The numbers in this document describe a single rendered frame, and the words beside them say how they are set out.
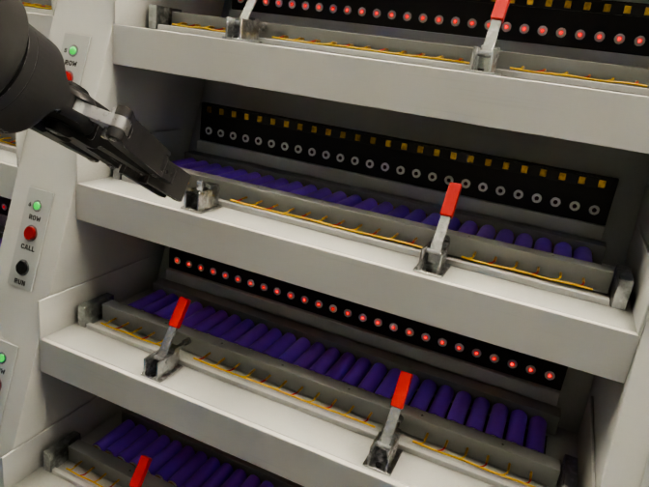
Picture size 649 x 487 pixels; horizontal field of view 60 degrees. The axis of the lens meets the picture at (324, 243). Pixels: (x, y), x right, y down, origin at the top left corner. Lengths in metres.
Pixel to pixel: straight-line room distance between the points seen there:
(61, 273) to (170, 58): 0.29
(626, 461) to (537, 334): 0.12
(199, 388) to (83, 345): 0.16
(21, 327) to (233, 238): 0.30
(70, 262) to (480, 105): 0.51
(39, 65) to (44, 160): 0.36
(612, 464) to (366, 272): 0.26
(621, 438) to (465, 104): 0.31
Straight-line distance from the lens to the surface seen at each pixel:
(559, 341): 0.53
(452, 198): 0.56
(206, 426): 0.64
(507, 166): 0.69
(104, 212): 0.71
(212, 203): 0.65
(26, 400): 0.79
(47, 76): 0.43
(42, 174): 0.77
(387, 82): 0.57
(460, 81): 0.55
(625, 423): 0.54
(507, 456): 0.61
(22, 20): 0.41
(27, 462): 0.84
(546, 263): 0.59
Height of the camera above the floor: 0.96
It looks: 2 degrees down
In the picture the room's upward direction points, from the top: 14 degrees clockwise
